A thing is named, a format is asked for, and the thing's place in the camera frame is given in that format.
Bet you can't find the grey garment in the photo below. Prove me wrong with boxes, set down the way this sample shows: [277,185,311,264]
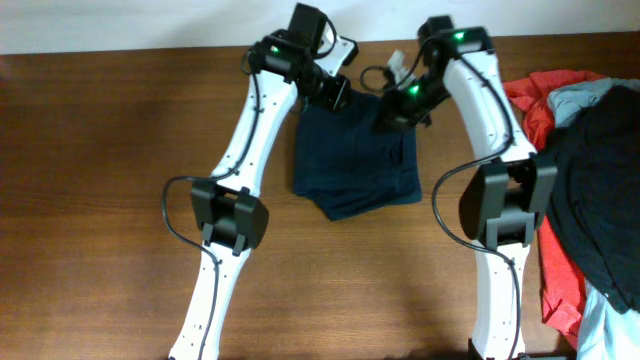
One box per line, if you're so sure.
[547,78,639,128]

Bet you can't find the red garment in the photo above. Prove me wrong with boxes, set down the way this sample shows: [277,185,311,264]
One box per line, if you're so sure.
[503,70,602,348]

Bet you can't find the navy blue shorts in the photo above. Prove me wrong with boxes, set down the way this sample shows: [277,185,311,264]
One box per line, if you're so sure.
[293,91,423,221]

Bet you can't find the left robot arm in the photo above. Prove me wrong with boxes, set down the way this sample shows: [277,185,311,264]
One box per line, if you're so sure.
[168,3,358,360]

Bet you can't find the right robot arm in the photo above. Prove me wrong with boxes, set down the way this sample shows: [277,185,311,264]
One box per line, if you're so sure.
[376,15,557,359]

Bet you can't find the black garment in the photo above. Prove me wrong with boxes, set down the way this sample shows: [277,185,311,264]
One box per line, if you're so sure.
[540,85,639,314]

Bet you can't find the white garment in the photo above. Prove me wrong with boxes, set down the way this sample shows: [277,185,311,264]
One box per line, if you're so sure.
[577,282,639,360]

